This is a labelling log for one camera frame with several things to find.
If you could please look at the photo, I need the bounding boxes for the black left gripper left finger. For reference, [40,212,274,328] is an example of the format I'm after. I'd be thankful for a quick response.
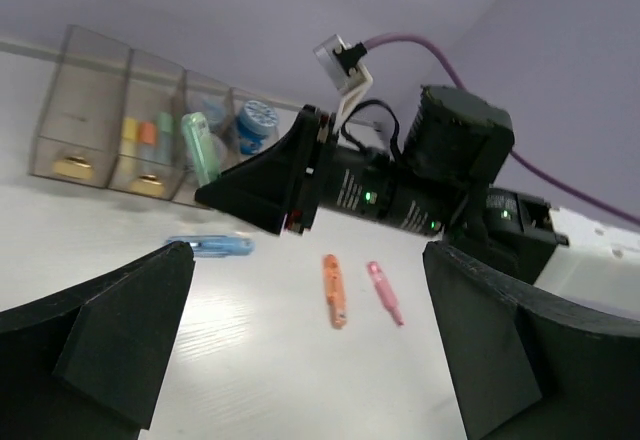
[1,242,195,439]

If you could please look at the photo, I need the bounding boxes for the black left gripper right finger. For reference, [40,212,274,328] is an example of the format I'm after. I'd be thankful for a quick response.
[423,242,639,439]

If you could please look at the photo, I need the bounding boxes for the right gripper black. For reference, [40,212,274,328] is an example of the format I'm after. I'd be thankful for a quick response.
[194,85,515,237]

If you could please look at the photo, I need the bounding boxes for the blue round clip jar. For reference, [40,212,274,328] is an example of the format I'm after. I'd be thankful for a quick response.
[236,99,280,156]

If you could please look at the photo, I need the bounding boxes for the green correction tape pen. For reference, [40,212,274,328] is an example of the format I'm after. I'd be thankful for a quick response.
[181,112,221,187]

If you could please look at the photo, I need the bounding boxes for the orange highlighter marker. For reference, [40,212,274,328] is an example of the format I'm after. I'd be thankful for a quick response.
[137,122,156,161]

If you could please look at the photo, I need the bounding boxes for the yellow highlighter marker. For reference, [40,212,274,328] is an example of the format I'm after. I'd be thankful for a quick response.
[120,117,138,157]

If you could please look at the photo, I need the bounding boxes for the green highlighter marker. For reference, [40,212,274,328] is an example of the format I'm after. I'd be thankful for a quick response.
[155,112,173,165]

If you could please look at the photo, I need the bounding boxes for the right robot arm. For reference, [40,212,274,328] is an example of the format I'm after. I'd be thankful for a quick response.
[195,85,571,285]

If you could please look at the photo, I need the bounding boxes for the blue correction tape pen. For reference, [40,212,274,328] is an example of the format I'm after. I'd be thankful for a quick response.
[165,235,255,258]

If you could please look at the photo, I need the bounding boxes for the orange correction tape pen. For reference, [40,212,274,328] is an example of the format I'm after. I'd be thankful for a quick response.
[323,254,347,329]

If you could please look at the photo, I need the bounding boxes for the pink highlighter marker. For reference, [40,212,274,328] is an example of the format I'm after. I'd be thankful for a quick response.
[367,262,404,326]

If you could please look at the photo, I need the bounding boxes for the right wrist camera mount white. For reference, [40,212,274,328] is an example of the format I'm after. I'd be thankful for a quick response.
[314,35,373,124]

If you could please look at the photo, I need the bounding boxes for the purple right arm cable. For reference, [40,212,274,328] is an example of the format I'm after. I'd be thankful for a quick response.
[364,32,640,227]

